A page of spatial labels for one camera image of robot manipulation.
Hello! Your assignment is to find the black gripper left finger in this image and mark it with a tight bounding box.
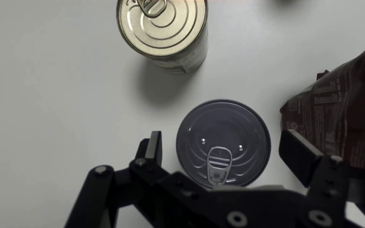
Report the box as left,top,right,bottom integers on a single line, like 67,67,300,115
134,130,162,165

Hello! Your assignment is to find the brown paper bag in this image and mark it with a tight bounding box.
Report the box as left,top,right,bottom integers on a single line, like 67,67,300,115
280,50,365,168

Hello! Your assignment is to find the tin can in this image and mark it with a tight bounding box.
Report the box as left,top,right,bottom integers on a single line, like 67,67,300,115
116,0,208,73
176,98,271,188

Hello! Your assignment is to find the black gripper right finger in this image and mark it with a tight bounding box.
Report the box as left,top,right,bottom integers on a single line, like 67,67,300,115
279,129,343,187

